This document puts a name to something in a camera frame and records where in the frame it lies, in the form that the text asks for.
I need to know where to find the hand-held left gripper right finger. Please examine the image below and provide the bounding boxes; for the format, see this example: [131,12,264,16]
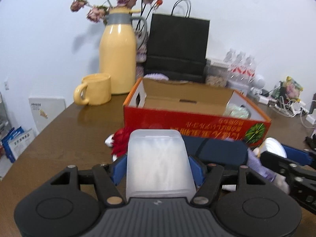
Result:
[189,155,269,206]

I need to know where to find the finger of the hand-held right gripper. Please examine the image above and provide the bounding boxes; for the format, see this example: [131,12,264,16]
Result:
[260,150,316,216]
[281,144,316,166]

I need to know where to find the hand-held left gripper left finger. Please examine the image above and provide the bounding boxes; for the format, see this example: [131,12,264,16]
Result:
[42,156,128,207]

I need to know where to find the white plastic bottle cap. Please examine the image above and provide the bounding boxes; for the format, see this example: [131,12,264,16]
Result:
[262,138,288,159]

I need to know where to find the purple woven pouch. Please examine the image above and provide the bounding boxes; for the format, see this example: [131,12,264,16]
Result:
[247,148,277,182]

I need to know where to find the navy pouch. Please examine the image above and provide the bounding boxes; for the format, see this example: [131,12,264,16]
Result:
[181,136,248,171]

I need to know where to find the translucent plastic box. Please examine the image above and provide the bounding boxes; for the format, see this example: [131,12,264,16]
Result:
[126,129,197,199]

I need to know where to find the red cardboard box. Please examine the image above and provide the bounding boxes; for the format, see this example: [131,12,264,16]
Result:
[123,77,272,149]

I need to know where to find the red rose ornament white pot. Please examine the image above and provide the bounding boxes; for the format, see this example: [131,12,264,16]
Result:
[105,128,131,162]

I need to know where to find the colourful snack packet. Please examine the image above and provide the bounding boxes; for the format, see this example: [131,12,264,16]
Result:
[280,76,304,102]

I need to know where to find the pale green item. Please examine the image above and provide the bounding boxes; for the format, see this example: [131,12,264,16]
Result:
[223,104,252,119]

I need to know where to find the white robot toy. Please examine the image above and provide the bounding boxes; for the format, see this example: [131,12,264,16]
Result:
[249,74,266,97]

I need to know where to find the yellow mug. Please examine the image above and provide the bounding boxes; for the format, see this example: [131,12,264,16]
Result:
[73,73,112,106]

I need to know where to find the clear seed container white lid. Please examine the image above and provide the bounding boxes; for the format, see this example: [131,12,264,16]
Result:
[205,64,229,87]

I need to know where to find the lavender fuzzy headband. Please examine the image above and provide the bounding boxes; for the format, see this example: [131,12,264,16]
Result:
[144,73,171,80]

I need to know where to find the blue booklets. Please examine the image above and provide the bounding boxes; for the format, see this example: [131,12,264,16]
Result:
[1,126,34,163]

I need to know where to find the flat white box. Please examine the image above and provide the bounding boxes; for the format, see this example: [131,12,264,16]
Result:
[209,57,230,68]

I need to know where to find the yellow thermos jug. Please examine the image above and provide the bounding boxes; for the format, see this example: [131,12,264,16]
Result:
[99,7,148,95]

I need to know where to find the purple knit-covered vase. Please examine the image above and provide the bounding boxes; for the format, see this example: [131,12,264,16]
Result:
[135,27,149,78]

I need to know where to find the black paper bag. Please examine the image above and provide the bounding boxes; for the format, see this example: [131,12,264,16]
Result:
[144,0,211,84]

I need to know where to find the dried rose bouquet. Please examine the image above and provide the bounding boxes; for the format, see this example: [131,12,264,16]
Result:
[70,0,164,39]

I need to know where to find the white cable tangle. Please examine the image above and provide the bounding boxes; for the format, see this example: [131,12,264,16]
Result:
[269,99,309,118]

